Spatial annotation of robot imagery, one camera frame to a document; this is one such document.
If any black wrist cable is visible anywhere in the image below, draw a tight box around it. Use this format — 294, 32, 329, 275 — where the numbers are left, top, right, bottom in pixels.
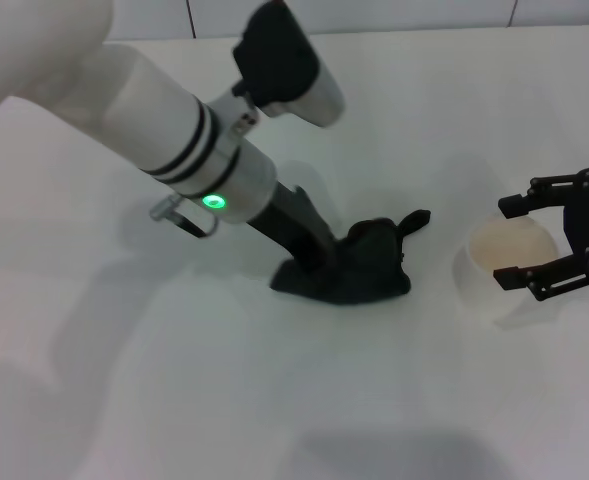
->
148, 194, 221, 239

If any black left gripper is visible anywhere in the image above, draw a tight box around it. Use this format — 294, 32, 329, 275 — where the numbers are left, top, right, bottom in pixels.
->
245, 181, 341, 274

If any dark blue rag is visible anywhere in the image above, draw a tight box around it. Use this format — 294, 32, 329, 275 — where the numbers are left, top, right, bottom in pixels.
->
268, 208, 433, 308

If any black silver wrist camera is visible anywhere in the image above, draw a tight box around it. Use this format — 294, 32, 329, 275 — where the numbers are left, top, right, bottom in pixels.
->
230, 0, 348, 129

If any white paper cup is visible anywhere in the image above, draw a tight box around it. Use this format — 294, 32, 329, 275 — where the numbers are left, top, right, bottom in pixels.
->
453, 211, 561, 302

